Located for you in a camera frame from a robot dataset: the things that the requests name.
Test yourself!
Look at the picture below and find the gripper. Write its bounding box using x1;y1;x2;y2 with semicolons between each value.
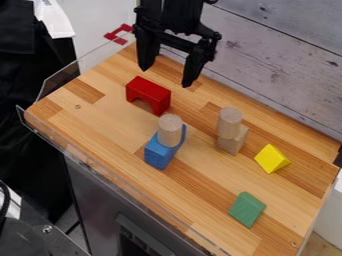
130;0;224;89

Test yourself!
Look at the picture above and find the beige cube block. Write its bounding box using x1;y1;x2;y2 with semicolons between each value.
215;124;250;157

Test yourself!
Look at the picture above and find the red arch block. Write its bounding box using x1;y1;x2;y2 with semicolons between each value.
124;75;173;117

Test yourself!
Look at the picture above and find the beige cylinder block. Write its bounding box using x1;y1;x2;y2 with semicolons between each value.
156;113;185;148
216;106;245;140

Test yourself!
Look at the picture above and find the blue block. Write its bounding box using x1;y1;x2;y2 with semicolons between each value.
142;124;189;171

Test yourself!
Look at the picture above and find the yellow wedge block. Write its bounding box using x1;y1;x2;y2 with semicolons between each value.
252;143;293;175

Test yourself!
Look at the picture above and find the green wedge block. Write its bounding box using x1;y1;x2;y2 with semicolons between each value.
228;191;269;229

